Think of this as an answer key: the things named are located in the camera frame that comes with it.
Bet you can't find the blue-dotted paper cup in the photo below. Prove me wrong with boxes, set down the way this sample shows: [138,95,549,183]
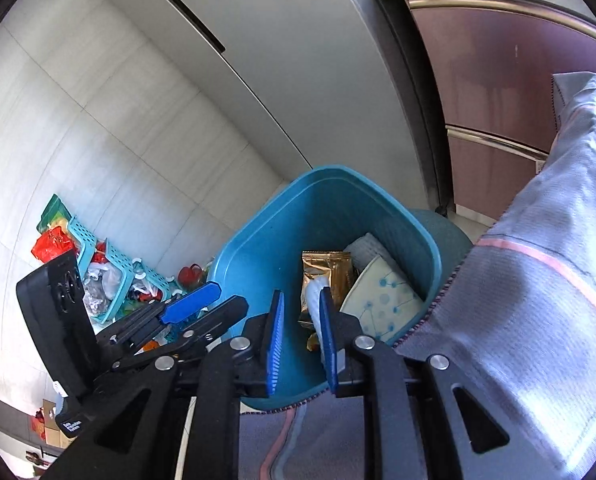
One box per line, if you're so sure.
[340,256,424,344]

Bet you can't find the gold foil snack wrapper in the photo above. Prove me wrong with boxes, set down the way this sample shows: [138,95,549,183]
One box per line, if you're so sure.
[301,252,356,309]

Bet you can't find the white foam fruit net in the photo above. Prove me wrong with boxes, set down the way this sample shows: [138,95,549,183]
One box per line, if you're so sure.
[345,233,399,272]

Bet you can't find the blue trash bin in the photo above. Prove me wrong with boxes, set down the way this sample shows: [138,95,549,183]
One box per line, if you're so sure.
[206,164,445,412]

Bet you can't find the purple kitchen cabinets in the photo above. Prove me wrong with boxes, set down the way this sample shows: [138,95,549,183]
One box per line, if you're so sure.
[406,0,596,226]

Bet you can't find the teal plastic basket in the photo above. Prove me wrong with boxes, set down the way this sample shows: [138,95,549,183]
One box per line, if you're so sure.
[67,217,181,327]

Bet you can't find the red plastic bag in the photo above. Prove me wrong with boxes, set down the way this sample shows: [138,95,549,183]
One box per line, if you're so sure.
[31,226,78,263]

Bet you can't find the plaid grey tablecloth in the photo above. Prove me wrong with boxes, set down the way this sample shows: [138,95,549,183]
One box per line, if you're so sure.
[237,70,596,480]

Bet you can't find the silver refrigerator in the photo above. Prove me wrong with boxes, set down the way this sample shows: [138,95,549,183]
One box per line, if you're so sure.
[109,0,453,210]

